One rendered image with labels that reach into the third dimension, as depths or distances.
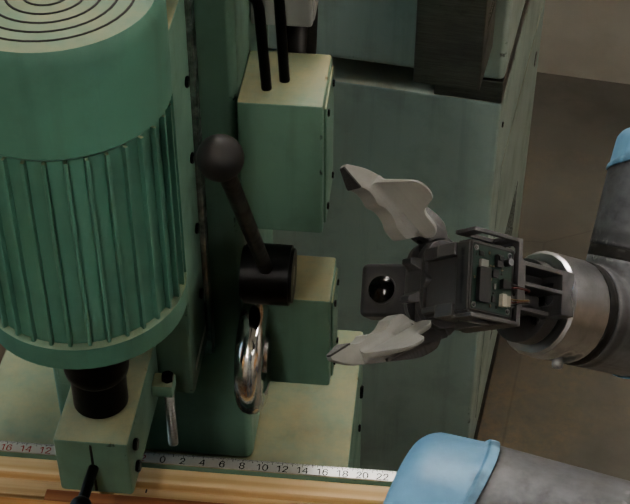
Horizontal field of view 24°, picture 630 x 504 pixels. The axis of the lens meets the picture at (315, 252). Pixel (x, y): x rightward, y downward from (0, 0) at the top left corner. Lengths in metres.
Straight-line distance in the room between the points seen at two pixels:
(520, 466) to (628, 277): 0.51
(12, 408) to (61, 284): 0.62
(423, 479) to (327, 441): 0.93
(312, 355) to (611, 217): 0.38
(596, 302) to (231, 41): 0.40
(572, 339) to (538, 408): 1.66
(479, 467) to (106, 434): 0.63
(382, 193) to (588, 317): 0.20
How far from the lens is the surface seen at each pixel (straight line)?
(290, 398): 1.74
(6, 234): 1.16
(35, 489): 1.49
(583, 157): 3.51
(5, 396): 1.78
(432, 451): 0.79
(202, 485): 1.46
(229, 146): 1.04
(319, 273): 1.48
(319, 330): 1.48
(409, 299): 1.16
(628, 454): 2.82
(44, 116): 1.06
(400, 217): 1.16
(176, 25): 1.25
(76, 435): 1.35
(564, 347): 1.22
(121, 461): 1.36
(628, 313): 1.25
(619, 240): 1.27
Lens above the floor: 2.05
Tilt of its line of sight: 40 degrees down
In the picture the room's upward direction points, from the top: straight up
